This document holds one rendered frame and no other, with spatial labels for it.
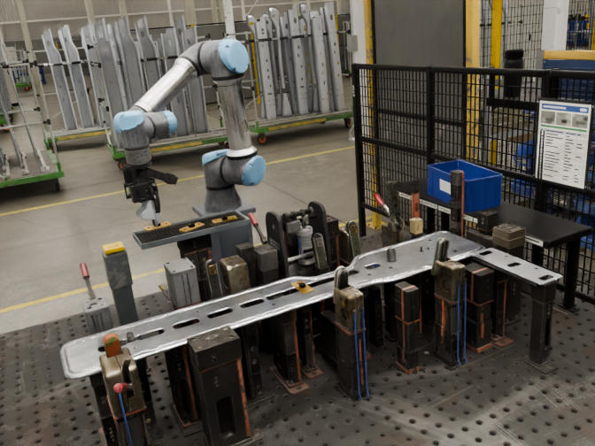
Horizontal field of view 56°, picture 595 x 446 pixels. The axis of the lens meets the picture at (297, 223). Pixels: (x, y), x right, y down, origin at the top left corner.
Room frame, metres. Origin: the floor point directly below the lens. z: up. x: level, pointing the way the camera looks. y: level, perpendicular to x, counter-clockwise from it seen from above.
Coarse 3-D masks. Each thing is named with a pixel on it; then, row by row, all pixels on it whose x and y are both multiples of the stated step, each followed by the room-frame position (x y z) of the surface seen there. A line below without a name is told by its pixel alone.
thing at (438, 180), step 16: (432, 176) 2.28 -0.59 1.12; (448, 176) 2.16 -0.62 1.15; (464, 176) 2.33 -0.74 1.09; (480, 176) 2.22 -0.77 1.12; (496, 176) 2.07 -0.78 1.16; (432, 192) 2.28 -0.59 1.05; (448, 192) 2.16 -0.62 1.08; (464, 192) 2.06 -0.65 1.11; (480, 192) 2.06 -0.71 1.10; (496, 192) 2.07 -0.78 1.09; (464, 208) 2.05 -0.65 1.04; (480, 208) 2.06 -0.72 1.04
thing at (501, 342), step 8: (496, 272) 1.64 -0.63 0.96; (496, 280) 1.64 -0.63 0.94; (504, 280) 1.64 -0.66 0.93; (496, 288) 1.64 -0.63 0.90; (504, 288) 1.65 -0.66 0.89; (496, 296) 1.64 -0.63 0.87; (504, 296) 1.65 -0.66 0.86; (496, 304) 1.64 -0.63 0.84; (504, 304) 1.65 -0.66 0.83; (496, 312) 1.64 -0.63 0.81; (504, 312) 1.65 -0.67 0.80; (496, 320) 1.64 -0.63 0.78; (504, 320) 1.65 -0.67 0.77; (496, 328) 1.64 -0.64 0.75; (504, 328) 1.65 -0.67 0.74; (496, 336) 1.65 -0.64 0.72; (504, 336) 1.65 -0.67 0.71; (496, 344) 1.62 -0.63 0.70; (504, 344) 1.61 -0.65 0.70
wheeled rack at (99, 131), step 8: (136, 40) 10.50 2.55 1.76; (80, 48) 10.96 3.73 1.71; (40, 64) 10.57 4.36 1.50; (48, 64) 10.06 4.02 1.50; (56, 64) 10.23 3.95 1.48; (64, 64) 10.29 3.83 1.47; (72, 64) 10.34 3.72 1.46; (88, 88) 10.99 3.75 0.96; (80, 128) 10.19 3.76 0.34; (88, 128) 10.36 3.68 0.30; (96, 128) 10.19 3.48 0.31; (48, 136) 9.85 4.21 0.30; (56, 136) 9.90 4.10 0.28; (64, 136) 9.88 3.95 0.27; (72, 136) 9.93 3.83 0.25; (80, 136) 9.98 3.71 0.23; (88, 136) 10.03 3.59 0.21
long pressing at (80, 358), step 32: (384, 256) 1.76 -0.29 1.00; (416, 256) 1.74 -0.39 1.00; (448, 256) 1.71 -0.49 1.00; (256, 288) 1.59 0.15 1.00; (288, 288) 1.57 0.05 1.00; (320, 288) 1.55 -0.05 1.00; (160, 320) 1.44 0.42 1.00; (224, 320) 1.40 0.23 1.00; (256, 320) 1.40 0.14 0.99; (64, 352) 1.31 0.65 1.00; (96, 352) 1.29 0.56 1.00; (160, 352) 1.28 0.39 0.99
